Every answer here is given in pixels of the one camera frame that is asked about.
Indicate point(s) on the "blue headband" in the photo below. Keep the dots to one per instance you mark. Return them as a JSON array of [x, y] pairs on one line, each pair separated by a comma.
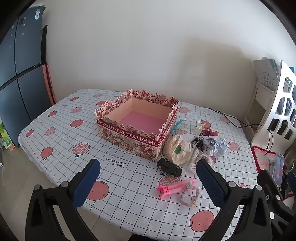
[[175, 126]]

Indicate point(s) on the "checked pomegranate tablecloth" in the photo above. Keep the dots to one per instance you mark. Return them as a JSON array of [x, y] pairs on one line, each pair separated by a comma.
[[69, 129]]

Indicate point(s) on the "smartphone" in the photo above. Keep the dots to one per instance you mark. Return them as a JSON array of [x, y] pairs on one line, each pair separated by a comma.
[[279, 166]]

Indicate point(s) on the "pale book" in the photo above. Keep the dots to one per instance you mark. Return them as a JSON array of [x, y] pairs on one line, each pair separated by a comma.
[[266, 74]]

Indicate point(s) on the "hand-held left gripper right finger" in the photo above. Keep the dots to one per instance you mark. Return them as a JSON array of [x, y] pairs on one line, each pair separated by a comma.
[[211, 183]]

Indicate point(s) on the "green carton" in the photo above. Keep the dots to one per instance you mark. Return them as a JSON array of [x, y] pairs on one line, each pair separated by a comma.
[[5, 139]]

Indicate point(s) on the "white shelf rack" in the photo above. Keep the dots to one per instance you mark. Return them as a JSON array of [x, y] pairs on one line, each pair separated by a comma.
[[262, 97]]

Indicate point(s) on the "white cutout chair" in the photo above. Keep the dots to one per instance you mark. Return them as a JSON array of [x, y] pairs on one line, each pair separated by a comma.
[[261, 136]]

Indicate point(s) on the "white toy figurine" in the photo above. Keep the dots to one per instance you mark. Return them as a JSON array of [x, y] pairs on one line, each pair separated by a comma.
[[200, 128]]

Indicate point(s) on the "black action figure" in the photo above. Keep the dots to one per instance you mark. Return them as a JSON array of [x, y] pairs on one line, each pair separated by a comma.
[[197, 141]]

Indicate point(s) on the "dark blue refrigerator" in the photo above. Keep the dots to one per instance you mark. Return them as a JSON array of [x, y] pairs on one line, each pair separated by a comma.
[[13, 69]]

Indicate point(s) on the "floral pink cardboard box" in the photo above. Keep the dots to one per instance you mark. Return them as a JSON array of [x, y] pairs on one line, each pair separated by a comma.
[[129, 141]]

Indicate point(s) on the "clear bag of cotton swabs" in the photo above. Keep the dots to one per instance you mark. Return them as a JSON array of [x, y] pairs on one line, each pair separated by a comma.
[[194, 162]]

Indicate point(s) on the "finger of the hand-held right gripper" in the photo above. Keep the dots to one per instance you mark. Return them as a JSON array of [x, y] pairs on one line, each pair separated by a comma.
[[291, 182], [275, 194]]

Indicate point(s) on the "pink toy figure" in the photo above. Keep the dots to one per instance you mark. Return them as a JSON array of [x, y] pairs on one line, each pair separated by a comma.
[[209, 133]]

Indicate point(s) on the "white paper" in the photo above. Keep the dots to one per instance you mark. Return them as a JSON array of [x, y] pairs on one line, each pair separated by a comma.
[[219, 146]]

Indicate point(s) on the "black toy car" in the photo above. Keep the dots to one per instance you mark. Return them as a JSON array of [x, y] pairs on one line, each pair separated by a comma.
[[168, 167]]

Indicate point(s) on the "pink foam board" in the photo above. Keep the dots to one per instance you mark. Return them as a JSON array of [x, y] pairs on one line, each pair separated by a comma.
[[49, 83]]

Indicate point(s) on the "pink comb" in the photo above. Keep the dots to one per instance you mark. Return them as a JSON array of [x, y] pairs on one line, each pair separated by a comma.
[[171, 188]]

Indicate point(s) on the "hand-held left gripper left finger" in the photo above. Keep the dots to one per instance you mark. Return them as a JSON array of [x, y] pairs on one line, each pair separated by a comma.
[[86, 183]]

